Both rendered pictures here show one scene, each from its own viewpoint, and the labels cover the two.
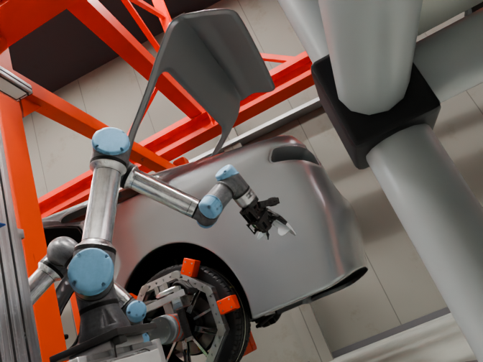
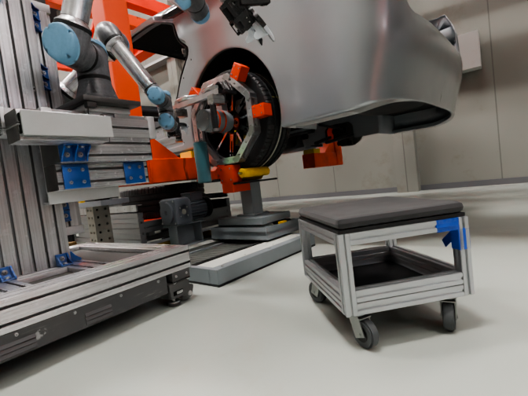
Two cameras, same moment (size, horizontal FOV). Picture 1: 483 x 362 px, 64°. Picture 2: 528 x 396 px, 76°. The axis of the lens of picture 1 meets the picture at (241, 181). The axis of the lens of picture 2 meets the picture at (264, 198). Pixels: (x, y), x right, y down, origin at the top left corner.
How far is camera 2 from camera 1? 0.70 m
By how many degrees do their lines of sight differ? 37
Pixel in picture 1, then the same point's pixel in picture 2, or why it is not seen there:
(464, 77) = not seen: outside the picture
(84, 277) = (53, 47)
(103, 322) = (87, 91)
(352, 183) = (517, 13)
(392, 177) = not seen: outside the picture
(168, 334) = (207, 124)
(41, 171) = not seen: outside the picture
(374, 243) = (511, 90)
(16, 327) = (24, 80)
